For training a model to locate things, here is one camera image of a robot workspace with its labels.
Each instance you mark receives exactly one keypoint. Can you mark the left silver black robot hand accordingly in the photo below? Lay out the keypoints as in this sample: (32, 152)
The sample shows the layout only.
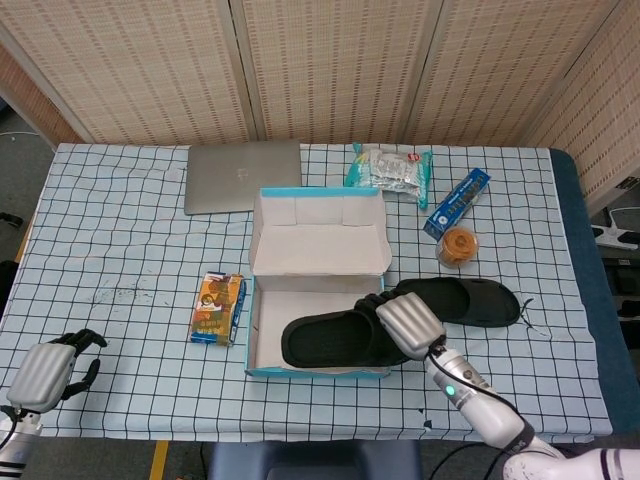
(40, 372)

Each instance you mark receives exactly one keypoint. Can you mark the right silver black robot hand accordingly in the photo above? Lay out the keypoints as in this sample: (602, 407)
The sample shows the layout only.
(410, 325)

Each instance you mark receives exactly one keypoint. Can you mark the black slipper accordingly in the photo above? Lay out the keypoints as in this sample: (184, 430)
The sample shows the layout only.
(320, 340)
(480, 305)

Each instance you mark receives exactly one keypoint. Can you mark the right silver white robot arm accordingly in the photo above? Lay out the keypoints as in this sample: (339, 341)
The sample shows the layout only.
(490, 410)

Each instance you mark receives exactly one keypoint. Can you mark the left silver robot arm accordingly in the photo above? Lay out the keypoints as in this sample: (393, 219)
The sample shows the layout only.
(17, 442)

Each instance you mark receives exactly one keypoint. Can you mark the clear jar with orange contents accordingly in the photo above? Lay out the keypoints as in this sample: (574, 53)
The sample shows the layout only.
(456, 247)

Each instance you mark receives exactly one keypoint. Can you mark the black thread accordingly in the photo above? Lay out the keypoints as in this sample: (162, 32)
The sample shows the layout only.
(521, 316)

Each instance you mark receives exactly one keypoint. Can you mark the blue open shoebox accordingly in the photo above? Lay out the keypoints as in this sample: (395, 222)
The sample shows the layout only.
(315, 240)

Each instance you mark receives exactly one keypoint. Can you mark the long blue carton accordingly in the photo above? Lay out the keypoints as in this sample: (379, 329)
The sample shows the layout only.
(457, 200)

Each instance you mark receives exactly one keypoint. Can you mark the blue checked tablecloth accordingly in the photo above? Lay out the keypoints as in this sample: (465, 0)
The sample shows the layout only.
(125, 250)

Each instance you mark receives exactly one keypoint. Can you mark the teal snack bag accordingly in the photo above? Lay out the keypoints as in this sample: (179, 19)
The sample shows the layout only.
(392, 170)

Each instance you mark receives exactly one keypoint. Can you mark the black caster wheel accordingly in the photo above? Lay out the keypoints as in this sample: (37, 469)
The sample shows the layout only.
(10, 219)

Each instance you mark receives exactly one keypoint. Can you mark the dark blue chair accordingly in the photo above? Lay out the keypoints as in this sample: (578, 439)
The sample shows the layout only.
(315, 460)

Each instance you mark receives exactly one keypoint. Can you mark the orange yellow snack box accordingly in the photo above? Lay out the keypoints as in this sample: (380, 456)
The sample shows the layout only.
(215, 310)

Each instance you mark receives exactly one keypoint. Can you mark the dark blue padded table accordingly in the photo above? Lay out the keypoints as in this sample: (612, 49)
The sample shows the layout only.
(575, 215)

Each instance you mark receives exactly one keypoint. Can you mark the black equipment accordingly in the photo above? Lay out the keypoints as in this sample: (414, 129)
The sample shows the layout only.
(625, 285)

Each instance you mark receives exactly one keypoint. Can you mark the white stand base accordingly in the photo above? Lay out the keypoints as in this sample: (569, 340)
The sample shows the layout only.
(617, 232)

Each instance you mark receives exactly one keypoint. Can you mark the grey closed laptop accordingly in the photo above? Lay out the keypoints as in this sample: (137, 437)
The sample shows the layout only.
(235, 175)

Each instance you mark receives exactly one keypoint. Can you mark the beige folding screen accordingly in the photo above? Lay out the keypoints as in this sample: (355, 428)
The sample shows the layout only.
(325, 65)

